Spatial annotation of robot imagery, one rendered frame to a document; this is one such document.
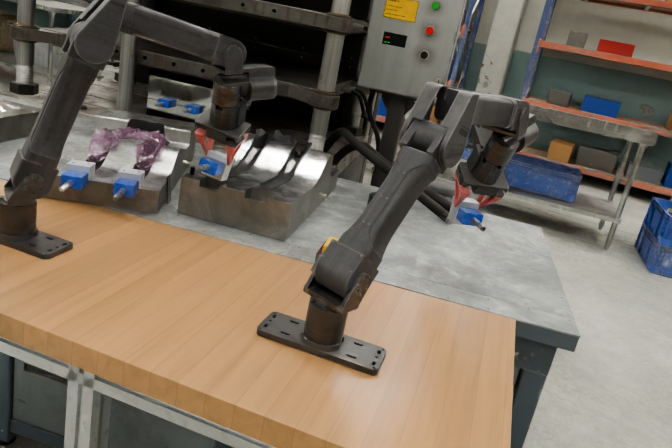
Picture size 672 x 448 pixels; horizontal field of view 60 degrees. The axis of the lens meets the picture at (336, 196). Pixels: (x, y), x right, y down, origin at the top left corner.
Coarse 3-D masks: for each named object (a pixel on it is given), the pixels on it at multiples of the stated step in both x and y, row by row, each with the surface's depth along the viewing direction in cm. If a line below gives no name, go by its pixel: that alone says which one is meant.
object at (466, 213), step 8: (464, 200) 128; (472, 200) 130; (456, 208) 128; (464, 208) 127; (472, 208) 128; (448, 216) 132; (456, 216) 128; (464, 216) 124; (472, 216) 124; (480, 216) 125; (464, 224) 125; (472, 224) 125; (480, 224) 120
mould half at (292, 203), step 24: (288, 144) 159; (264, 168) 148; (312, 168) 150; (192, 192) 130; (216, 192) 129; (240, 192) 127; (288, 192) 133; (312, 192) 144; (192, 216) 132; (216, 216) 130; (240, 216) 129; (264, 216) 128; (288, 216) 126
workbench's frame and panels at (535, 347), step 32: (0, 352) 152; (544, 352) 119; (0, 384) 155; (32, 384) 154; (64, 384) 151; (0, 416) 158; (32, 416) 157; (64, 416) 154; (128, 416) 149; (512, 416) 124
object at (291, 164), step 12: (264, 132) 161; (276, 132) 160; (252, 144) 155; (264, 144) 162; (252, 156) 152; (288, 156) 153; (300, 156) 163; (240, 168) 148; (288, 168) 150; (276, 180) 144; (288, 180) 144
